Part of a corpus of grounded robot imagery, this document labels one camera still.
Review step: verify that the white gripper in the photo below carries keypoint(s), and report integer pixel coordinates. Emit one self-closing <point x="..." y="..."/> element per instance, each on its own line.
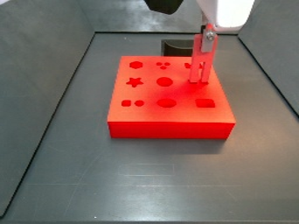
<point x="227" y="16"/>

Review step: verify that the black curved holder stand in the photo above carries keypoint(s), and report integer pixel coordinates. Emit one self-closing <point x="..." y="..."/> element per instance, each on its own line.
<point x="176" y="47"/>

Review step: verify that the red shape-sorter block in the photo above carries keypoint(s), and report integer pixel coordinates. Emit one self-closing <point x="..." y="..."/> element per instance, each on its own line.
<point x="156" y="104"/>

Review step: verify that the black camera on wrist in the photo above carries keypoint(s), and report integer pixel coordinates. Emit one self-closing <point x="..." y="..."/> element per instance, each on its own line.
<point x="163" y="6"/>

